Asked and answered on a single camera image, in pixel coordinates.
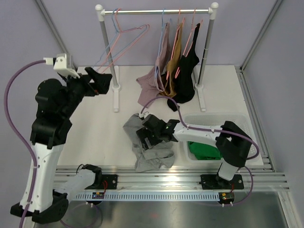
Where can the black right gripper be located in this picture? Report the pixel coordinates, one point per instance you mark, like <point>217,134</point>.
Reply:
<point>143,133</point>

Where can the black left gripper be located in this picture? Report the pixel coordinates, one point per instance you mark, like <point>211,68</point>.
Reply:
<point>102,81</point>

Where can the grey tank top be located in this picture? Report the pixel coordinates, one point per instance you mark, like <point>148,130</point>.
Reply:
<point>161,155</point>

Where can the brown tank top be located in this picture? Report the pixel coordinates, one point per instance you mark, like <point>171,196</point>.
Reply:
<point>169,87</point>

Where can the mauve tank top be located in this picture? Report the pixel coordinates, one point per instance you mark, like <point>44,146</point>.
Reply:
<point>151,83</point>

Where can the green tank top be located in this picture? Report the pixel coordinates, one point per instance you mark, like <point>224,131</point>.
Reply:
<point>204,151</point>

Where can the blue hanger of mauve top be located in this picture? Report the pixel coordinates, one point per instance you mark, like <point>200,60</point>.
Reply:
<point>160,43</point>

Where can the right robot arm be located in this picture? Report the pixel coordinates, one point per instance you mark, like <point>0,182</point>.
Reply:
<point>232,143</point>

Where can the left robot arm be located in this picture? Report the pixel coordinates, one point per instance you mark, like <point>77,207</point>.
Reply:
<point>56,104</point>

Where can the black tank top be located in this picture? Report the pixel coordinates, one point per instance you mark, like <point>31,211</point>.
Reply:
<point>183,84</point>

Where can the pink hanger of black top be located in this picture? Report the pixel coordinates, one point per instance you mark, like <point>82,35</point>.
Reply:
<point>188,43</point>

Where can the pink hanger of brown top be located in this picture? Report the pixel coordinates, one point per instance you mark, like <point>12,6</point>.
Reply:
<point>176,51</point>

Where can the white metal clothes rack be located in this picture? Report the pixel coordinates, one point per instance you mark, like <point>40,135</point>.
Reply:
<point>116,87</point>

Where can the left small circuit board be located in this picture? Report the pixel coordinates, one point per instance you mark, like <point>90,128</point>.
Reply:
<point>98,195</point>

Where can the small circuit board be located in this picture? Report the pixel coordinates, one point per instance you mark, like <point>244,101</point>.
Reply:
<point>98,195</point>
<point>229,196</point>

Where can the white plastic basket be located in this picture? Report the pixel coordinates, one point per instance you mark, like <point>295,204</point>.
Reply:
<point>216,119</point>

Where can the right small circuit board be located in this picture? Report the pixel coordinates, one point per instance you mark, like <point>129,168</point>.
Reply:
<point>229,196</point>

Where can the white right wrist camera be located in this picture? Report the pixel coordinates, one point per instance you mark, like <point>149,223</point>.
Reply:
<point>143,115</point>

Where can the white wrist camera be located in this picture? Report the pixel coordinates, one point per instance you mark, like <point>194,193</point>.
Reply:
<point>143,115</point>
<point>62,64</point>

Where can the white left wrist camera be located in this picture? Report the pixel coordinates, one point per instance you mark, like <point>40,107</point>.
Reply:
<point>62,64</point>

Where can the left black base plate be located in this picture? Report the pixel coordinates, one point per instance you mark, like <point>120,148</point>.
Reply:
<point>107,181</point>

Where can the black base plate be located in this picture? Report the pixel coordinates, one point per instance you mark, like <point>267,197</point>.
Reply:
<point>107,181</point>
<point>214,182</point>

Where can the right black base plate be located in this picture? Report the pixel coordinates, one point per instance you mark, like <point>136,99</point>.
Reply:
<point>214,182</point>

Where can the white slotted cable duct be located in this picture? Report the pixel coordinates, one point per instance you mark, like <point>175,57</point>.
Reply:
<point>150,196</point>

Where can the aluminium mounting rail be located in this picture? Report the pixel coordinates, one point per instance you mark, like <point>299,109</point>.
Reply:
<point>181,178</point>

